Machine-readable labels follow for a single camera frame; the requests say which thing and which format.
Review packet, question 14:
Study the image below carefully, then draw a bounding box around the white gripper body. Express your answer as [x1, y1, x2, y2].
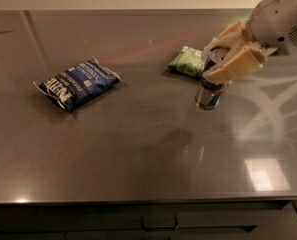
[247, 0, 297, 55]

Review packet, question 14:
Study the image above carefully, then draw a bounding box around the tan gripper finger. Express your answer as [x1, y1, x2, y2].
[202, 19, 250, 63]
[203, 43, 266, 85]

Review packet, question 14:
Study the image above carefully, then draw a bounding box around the redbull can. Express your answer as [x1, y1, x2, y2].
[195, 47, 229, 111]

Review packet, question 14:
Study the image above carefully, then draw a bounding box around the green jalapeno chip bag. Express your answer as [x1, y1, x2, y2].
[168, 46, 205, 79]

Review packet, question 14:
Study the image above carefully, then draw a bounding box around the blue chip bag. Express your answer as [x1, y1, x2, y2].
[35, 58, 120, 112]

